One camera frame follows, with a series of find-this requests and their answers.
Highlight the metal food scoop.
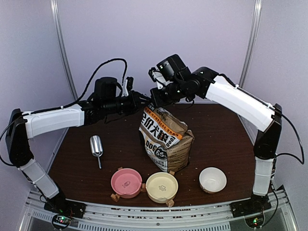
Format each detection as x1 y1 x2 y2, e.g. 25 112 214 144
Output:
90 135 103 169

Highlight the yellow pet bowl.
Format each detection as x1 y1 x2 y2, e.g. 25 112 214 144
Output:
145 172 179 204

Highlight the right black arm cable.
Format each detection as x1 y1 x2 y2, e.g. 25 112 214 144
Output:
274 113 305 166

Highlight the brown dog food bag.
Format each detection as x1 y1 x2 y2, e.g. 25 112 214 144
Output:
139 104 194 172

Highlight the pink pet bowl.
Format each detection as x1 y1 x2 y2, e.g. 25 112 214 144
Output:
111 168 142 199

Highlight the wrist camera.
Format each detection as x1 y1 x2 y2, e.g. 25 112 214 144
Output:
148 67 166 90
122 77 134 97

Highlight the left aluminium frame post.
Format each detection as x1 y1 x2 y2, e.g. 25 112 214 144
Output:
50 0 77 100

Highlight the white ceramic bowl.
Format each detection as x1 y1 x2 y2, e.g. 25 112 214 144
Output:
199 167 227 194

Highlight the aluminium frame post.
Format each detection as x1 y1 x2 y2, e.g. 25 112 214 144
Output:
239 0 262 87
50 0 77 100

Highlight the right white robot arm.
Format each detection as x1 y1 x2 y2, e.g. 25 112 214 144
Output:
148 54 282 217

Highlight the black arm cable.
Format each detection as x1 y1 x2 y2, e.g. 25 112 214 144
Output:
274 113 305 166
77 57 128 99

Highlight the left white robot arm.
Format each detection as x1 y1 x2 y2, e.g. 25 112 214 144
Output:
5 77 151 214

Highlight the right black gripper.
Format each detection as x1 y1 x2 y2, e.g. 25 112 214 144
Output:
150 79 186 108

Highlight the wooden bowl stand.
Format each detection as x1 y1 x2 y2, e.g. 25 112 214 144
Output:
111 167 174 207

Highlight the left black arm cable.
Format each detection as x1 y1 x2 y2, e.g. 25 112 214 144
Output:
77 57 128 99

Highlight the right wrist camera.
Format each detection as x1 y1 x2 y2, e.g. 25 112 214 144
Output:
148 67 166 90

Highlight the front aluminium rail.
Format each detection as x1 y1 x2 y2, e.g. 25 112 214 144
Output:
17 190 299 231

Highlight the right aluminium frame post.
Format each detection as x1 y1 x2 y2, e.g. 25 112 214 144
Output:
239 0 262 87

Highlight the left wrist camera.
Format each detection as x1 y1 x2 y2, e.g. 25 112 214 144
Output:
122 77 134 97

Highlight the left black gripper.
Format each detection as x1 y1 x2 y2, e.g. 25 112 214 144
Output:
103 90 153 116

